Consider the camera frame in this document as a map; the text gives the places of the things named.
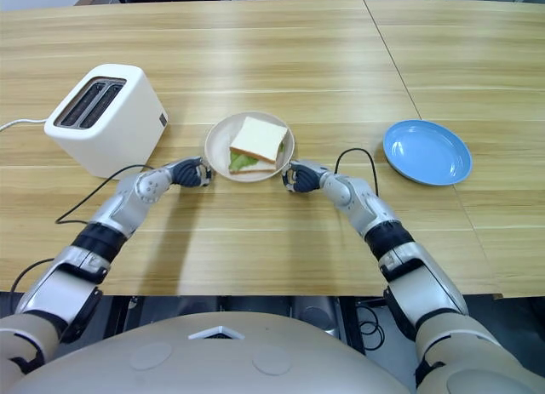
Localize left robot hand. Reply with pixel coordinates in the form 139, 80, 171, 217
163, 156, 213, 188

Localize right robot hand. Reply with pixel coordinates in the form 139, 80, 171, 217
281, 159, 331, 194

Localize beige plate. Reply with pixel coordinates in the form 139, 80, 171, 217
204, 111, 295, 183

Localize bread slice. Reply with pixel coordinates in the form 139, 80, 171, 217
229, 160, 278, 176
229, 116, 290, 164

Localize green lettuce leaf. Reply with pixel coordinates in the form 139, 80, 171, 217
228, 140, 285, 173

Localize cream toaster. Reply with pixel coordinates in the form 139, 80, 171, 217
43, 63, 169, 179

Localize blue plate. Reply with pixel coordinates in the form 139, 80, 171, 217
382, 119, 473, 186

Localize robot body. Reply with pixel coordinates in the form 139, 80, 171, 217
8, 311, 412, 394

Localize black cable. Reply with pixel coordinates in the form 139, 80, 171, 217
9, 164, 157, 294
334, 148, 380, 198

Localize white cord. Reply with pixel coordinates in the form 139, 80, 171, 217
0, 118, 48, 133

